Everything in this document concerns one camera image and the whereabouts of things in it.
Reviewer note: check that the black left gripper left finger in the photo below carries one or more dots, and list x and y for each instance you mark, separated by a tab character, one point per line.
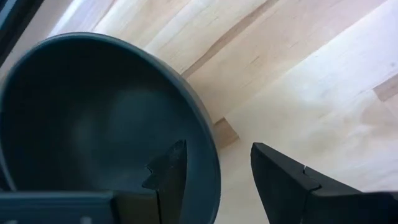
169	180

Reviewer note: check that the dark grey bowl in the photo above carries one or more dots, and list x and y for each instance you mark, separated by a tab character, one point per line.
93	124

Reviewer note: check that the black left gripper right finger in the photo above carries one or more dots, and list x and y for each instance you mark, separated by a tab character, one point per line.
283	186

